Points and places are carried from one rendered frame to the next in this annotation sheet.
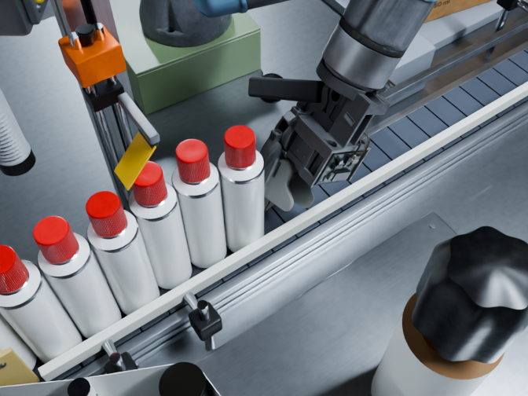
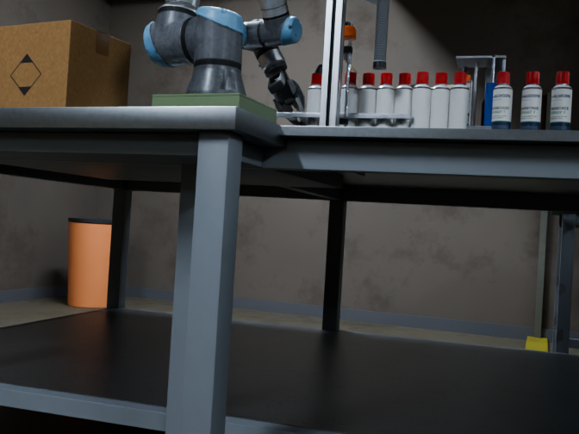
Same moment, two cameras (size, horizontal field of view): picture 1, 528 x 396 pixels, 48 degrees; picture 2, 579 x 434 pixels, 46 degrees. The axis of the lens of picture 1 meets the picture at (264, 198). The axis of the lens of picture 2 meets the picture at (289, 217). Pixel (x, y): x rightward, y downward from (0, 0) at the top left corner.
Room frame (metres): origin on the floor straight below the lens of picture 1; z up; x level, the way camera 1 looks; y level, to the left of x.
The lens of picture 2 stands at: (1.71, 1.55, 0.63)
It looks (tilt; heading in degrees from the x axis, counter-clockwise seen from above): 1 degrees up; 231
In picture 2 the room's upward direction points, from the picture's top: 3 degrees clockwise
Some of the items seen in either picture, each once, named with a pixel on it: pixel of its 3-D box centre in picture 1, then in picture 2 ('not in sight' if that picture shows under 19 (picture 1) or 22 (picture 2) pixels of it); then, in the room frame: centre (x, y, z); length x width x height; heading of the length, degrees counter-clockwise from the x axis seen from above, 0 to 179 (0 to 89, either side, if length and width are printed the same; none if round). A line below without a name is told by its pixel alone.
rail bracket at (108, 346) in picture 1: (120, 364); not in sight; (0.24, 0.16, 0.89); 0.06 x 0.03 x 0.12; 35
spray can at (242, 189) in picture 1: (242, 194); (315, 108); (0.41, 0.03, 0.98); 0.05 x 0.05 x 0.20
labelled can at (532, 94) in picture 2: not in sight; (531, 110); (0.07, 0.52, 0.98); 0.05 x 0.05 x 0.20
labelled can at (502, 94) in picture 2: not in sight; (501, 109); (0.11, 0.46, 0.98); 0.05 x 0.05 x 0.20
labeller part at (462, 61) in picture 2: not in sight; (481, 61); (0.07, 0.35, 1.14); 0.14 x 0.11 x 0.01; 125
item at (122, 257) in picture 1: (123, 258); (366, 108); (0.32, 0.15, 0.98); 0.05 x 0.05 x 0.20
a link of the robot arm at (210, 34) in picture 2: not in sight; (216, 36); (0.82, 0.12, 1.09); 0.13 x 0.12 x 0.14; 111
